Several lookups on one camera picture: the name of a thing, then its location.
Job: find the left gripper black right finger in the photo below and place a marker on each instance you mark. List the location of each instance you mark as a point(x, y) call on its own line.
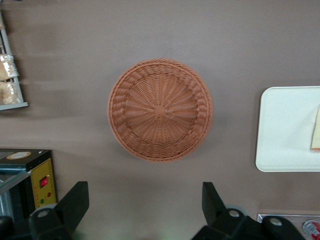
point(217, 215)

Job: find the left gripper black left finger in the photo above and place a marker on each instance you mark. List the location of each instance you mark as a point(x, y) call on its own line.
point(70, 207)

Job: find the sandwich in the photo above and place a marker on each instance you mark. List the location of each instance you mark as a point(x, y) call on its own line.
point(316, 130)

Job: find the cream plastic tray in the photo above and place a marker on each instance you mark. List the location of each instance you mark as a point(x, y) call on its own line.
point(285, 130)

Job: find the brown round wicker basket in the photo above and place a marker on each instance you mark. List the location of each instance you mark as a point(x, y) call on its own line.
point(160, 110)

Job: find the black hot dog machine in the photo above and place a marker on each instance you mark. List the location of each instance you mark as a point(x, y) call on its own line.
point(43, 175)

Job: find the clear acrylic bottle rack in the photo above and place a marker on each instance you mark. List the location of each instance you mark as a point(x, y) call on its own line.
point(287, 217)

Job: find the red cola bottle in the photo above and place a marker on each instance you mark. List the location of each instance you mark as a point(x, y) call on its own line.
point(311, 228)

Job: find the wrapped bread pack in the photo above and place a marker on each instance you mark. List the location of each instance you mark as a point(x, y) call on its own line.
point(8, 93)
point(7, 67)

